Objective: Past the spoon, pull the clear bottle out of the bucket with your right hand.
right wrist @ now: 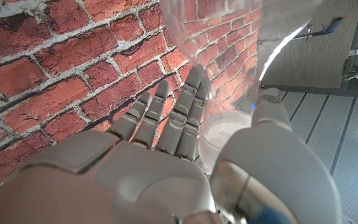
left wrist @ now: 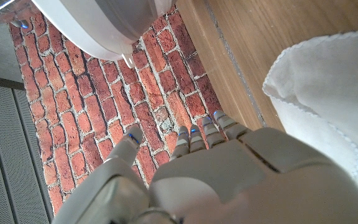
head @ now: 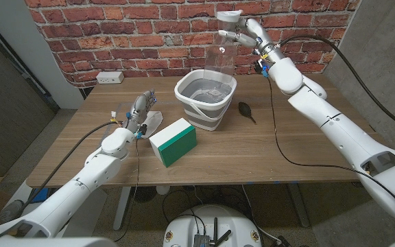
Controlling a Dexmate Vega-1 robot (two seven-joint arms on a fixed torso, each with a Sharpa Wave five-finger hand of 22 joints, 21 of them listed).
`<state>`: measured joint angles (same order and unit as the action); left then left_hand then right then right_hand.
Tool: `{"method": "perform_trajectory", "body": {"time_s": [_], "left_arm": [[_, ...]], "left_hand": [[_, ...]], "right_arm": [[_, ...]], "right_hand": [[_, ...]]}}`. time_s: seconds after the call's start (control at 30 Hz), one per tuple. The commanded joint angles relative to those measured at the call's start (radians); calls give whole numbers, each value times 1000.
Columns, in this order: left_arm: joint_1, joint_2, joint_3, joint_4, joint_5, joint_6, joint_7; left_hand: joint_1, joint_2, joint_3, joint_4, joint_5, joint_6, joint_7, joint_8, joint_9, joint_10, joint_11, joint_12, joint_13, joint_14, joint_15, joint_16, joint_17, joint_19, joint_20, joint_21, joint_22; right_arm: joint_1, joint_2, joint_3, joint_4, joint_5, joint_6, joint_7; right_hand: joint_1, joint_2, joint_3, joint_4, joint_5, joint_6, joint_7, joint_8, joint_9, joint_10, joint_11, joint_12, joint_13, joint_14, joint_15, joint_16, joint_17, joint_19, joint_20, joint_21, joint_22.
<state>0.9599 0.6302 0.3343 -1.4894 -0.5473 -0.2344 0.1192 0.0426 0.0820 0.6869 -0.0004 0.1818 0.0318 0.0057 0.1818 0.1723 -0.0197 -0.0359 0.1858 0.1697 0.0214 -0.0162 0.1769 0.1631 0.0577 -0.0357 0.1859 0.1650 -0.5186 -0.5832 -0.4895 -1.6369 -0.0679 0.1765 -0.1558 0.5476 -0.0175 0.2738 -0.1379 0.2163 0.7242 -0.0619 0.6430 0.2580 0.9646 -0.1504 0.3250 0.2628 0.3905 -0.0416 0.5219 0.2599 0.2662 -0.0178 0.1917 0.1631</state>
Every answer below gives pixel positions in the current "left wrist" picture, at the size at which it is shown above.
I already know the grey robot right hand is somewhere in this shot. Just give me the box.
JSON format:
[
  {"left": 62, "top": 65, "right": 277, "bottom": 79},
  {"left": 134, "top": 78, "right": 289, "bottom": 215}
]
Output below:
[{"left": 10, "top": 19, "right": 30, "bottom": 29}]

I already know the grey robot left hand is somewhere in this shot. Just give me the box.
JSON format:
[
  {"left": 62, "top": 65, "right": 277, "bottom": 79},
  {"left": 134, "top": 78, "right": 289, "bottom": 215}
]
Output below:
[{"left": 51, "top": 110, "right": 358, "bottom": 224}]

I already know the white grey collapsible bucket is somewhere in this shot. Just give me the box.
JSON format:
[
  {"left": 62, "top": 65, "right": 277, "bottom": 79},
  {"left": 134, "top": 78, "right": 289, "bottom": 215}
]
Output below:
[{"left": 31, "top": 0, "right": 178, "bottom": 69}]

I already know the red brick printed backdrop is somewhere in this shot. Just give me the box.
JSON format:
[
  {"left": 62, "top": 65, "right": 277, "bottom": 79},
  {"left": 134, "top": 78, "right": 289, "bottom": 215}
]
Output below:
[{"left": 7, "top": 6, "right": 223, "bottom": 215}]

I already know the white cloth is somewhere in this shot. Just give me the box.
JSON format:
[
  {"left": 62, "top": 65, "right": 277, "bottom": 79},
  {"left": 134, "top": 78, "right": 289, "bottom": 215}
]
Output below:
[{"left": 262, "top": 26, "right": 358, "bottom": 206}]

